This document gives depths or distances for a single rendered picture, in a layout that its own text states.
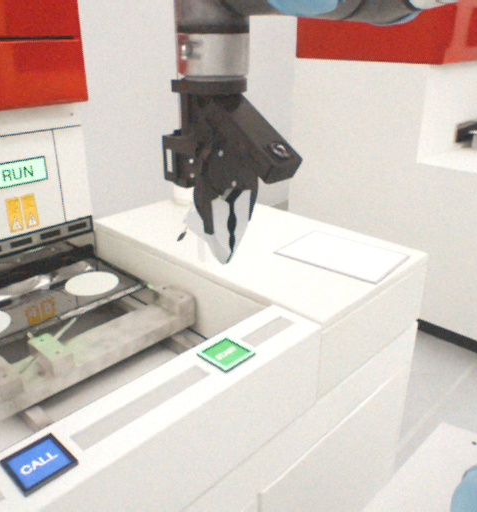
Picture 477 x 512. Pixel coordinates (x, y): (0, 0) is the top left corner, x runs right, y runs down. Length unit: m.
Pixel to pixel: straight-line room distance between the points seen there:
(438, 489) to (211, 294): 0.46
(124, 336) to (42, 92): 0.47
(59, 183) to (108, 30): 1.88
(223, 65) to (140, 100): 2.52
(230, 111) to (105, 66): 2.40
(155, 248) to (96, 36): 2.00
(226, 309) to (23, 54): 0.57
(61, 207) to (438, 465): 0.84
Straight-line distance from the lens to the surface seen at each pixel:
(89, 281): 1.05
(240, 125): 0.53
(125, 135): 3.01
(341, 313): 0.80
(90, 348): 0.88
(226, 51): 0.54
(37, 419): 0.81
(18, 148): 1.09
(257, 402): 0.71
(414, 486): 0.75
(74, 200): 1.16
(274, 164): 0.51
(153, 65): 3.10
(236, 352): 0.69
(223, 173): 0.56
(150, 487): 0.63
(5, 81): 1.01
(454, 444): 0.83
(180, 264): 0.96
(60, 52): 1.06
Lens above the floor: 1.36
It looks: 24 degrees down
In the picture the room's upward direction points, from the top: straight up
